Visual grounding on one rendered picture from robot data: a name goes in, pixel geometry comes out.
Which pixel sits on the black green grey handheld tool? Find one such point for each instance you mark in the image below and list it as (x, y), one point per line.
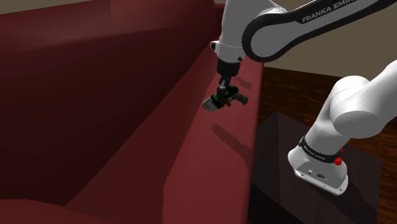
(238, 97)

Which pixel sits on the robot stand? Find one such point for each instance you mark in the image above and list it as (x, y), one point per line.
(279, 186)

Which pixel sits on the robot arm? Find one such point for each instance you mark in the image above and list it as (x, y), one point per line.
(350, 105)

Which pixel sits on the dark red sofa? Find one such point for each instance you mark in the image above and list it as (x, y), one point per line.
(93, 93)

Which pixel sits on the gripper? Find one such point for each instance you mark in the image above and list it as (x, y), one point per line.
(228, 68)

